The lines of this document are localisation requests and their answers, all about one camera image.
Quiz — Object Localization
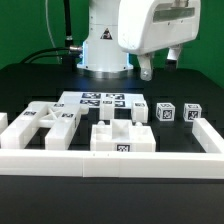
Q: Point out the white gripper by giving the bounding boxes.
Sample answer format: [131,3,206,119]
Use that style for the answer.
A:
[118,0,201,81]

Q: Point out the white chair seat part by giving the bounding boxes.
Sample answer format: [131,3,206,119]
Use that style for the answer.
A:
[90,119,156,152]

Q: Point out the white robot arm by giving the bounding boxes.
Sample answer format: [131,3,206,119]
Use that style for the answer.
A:
[78,0,201,81]

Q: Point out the white chair back part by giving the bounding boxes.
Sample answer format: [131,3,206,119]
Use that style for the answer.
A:
[0,101,89,150]

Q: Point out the white marker sheet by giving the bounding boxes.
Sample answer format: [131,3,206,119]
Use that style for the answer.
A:
[55,91,146,109]

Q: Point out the white U-shaped fence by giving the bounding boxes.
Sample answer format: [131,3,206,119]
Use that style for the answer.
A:
[0,117,224,178]

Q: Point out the white block at left edge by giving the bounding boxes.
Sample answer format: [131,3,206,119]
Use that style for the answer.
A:
[0,112,8,134]

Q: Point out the black vertical cable post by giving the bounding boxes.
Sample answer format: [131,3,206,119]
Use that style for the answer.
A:
[63,0,73,67]

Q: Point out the thin grey cable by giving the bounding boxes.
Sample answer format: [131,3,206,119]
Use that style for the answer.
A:
[45,0,63,64]

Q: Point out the black thick cable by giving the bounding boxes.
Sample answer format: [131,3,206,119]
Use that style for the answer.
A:
[20,45,84,64]

